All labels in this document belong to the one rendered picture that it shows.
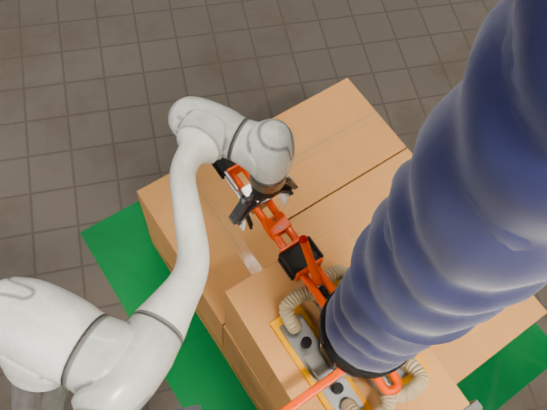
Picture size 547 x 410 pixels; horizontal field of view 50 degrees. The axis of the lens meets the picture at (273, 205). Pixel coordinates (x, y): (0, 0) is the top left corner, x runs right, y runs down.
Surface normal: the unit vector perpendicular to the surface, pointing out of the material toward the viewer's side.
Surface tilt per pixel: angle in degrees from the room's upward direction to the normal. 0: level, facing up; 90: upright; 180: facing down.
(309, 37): 0
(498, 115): 74
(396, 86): 0
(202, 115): 5
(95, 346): 12
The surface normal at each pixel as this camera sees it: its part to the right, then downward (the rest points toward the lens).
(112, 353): 0.32, -0.47
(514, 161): -0.68, 0.43
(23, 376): -0.29, 0.65
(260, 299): 0.07, -0.41
